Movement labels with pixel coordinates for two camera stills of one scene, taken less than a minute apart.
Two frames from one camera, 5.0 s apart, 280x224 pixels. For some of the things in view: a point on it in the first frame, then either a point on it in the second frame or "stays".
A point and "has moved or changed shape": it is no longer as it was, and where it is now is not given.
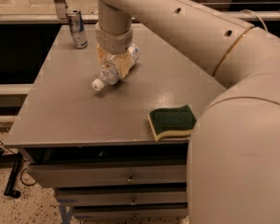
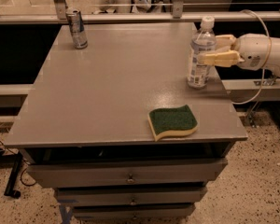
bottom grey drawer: (92, 213) stays
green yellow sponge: (172, 122) stays
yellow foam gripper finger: (101, 53) → (223, 42)
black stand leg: (9, 189) stays
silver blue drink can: (77, 27) stays
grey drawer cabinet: (96, 147) stays
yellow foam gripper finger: (123, 62) → (222, 59)
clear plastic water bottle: (109, 74) has moved or changed shape
